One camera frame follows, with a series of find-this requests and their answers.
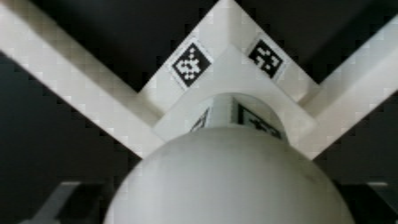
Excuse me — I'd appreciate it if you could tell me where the white lamp bulb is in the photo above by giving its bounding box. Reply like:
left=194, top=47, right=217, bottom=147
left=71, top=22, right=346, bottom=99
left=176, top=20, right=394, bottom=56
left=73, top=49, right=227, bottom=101
left=103, top=93, right=357, bottom=224

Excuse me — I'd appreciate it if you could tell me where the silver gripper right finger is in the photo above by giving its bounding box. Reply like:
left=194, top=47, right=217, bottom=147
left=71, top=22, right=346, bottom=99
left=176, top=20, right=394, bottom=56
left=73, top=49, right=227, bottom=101
left=336, top=181, right=398, bottom=224

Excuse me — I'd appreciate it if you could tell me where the white U-shaped border frame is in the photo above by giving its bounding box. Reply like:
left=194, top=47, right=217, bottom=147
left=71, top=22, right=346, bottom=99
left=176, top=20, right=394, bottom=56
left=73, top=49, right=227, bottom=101
left=0, top=0, right=398, bottom=157

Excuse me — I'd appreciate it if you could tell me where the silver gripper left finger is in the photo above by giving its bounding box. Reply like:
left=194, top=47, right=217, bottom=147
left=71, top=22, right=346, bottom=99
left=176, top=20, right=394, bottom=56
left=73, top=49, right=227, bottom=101
left=20, top=181, right=117, bottom=224

